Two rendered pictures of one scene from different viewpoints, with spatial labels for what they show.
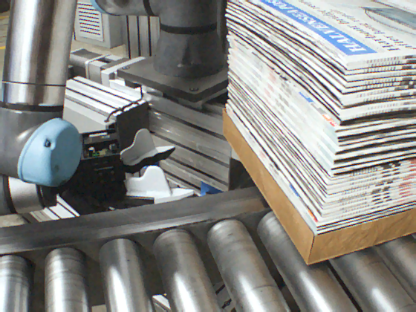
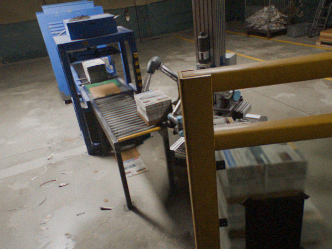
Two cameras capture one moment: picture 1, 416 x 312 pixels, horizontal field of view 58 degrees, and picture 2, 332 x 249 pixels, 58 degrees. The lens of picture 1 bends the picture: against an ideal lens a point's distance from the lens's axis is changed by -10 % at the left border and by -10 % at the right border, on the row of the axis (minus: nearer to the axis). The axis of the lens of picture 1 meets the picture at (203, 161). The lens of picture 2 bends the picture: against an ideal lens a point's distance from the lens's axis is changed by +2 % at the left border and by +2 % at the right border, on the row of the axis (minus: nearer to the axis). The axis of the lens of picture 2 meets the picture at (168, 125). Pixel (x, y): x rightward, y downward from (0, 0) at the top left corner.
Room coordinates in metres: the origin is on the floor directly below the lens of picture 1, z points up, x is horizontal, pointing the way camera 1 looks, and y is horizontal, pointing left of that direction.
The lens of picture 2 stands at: (0.40, -3.09, 2.10)
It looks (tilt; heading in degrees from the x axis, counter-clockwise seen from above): 27 degrees down; 86
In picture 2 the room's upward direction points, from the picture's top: 7 degrees counter-clockwise
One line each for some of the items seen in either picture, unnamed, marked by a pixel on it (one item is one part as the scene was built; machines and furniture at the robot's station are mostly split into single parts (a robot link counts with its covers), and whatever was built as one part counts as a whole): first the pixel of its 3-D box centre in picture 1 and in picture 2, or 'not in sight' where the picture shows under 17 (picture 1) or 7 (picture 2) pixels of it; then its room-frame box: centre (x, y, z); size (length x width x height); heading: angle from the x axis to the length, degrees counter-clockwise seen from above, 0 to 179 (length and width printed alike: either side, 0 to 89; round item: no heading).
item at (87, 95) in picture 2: not in sight; (105, 91); (-0.16, 1.01, 0.75); 0.70 x 0.65 x 0.10; 106
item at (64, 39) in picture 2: not in sight; (93, 38); (-0.16, 1.01, 1.50); 0.94 x 0.68 x 0.10; 16
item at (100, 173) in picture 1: (83, 171); not in sight; (0.47, 0.17, 0.80); 0.12 x 0.08 x 0.09; 107
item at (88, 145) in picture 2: not in sight; (77, 103); (-0.49, 0.61, 0.77); 0.09 x 0.09 x 1.55; 16
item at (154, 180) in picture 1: (157, 183); not in sight; (0.45, 0.06, 0.79); 0.09 x 0.03 x 0.06; 80
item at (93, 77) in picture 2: not in sight; (95, 70); (-0.31, 1.56, 0.93); 0.38 x 0.30 x 0.26; 106
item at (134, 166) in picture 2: not in sight; (133, 166); (0.11, 0.07, 0.00); 0.37 x 0.29 x 0.01; 106
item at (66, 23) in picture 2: not in sight; (90, 25); (-0.16, 1.01, 1.65); 0.60 x 0.45 x 0.20; 16
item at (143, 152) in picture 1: (145, 145); not in sight; (0.54, 0.09, 0.80); 0.09 x 0.03 x 0.06; 133
